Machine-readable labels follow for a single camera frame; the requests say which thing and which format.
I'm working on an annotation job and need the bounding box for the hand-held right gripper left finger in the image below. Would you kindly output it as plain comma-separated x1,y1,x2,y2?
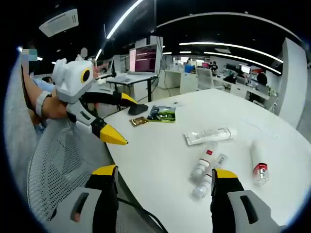
50,165,120,233

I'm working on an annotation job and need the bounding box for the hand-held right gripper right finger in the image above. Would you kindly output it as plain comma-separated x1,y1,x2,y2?
210,168,288,233

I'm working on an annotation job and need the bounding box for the white skincare bottle red label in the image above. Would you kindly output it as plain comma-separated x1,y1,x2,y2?
192,153,229,199
190,141,219,182

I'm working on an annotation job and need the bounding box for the gold foil packet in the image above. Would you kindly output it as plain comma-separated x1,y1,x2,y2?
129,116,150,127

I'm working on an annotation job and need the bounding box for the white skincare bottle red band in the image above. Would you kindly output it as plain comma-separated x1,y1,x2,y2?
250,139,270,186

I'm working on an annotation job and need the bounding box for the white skincare tube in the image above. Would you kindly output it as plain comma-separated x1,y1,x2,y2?
184,127,238,147

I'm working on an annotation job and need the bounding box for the person's left hand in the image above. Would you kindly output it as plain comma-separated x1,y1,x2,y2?
44,95,70,120

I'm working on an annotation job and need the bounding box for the white standing desk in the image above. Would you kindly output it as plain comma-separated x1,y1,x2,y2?
105,72,159,103

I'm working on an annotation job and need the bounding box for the person's light shirt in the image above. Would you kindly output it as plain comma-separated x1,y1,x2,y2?
32,77,57,93

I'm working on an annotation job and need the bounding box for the black computer mouse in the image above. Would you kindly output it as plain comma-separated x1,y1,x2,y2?
128,103,149,116

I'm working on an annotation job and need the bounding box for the white wristband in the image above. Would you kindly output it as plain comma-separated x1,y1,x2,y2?
35,91,53,117

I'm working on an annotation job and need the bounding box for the grey mesh office chair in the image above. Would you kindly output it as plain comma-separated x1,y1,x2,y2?
26,118,158,233

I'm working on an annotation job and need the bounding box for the computer monitor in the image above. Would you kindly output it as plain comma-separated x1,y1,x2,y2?
128,45,158,74

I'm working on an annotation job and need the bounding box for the green black snack packet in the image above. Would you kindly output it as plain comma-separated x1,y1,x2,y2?
146,104,177,123

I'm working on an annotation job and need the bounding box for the ceiling air conditioner vent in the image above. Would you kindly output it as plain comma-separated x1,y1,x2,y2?
38,9,79,38

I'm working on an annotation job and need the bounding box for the ceiling light strip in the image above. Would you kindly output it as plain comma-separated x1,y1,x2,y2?
106,0,144,40
203,51,282,74
178,42,284,64

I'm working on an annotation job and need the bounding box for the white office chair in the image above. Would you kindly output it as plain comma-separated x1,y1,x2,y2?
196,67,215,91

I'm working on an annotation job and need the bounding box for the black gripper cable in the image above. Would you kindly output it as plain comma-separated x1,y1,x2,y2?
116,197,169,233

